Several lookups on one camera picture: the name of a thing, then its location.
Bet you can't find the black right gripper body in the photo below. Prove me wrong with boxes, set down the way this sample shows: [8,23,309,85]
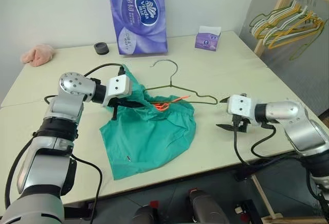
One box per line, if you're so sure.
[231,115,251,133]

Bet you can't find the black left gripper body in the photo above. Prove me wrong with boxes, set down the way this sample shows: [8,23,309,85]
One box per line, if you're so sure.
[107,97,133,109]

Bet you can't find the green shorts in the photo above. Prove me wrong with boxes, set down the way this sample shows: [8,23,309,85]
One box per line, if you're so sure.
[99,64,197,181]

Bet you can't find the olive wire hanger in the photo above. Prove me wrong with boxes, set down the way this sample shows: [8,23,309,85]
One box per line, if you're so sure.
[143,59,218,106]

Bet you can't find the black table clamp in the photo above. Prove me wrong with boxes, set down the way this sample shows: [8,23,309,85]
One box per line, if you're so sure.
[233,166,258,182]

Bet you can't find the small purple tissue pack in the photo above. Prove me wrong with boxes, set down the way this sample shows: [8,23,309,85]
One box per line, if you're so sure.
[194,25,222,51]

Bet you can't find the large purple tissue pack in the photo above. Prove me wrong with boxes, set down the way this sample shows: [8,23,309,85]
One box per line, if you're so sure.
[107,0,169,56]

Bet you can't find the dark rounded shape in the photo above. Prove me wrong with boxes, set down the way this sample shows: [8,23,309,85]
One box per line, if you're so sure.
[189,188,227,224]
[131,204,155,224]

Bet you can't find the black box with white label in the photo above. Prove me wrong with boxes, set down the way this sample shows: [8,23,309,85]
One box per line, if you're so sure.
[234,199,261,221]

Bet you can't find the pink towel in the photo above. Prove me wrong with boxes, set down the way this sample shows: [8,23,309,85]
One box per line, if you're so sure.
[20,43,56,67]

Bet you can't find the wooden clothes rack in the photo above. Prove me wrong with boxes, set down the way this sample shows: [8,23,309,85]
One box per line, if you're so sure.
[253,0,329,57]

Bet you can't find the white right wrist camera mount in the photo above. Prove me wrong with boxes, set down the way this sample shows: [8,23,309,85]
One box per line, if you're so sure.
[227,95,259,126]

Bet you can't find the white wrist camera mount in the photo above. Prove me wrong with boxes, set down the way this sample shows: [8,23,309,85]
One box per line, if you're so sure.
[102,74,132,107]
[227,95,259,126]

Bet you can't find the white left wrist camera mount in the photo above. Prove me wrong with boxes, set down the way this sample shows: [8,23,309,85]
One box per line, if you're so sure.
[102,74,132,107]

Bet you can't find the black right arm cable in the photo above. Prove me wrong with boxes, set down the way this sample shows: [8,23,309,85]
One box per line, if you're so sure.
[232,121,309,168]

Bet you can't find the wooden frame leg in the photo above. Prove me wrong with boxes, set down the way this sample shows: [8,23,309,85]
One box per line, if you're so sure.
[251,175,327,224]

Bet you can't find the white wire hanger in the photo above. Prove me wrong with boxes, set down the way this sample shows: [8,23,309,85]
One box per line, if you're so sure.
[251,4,310,42]

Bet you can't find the dark green wire hanger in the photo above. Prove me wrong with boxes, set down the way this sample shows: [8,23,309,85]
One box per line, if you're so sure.
[248,7,281,33]

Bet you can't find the light green wire hanger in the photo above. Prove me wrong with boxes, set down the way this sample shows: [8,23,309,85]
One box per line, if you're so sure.
[289,18,327,62]

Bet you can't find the yellow wire hanger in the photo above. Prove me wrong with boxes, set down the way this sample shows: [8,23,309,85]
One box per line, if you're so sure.
[257,2,325,50]

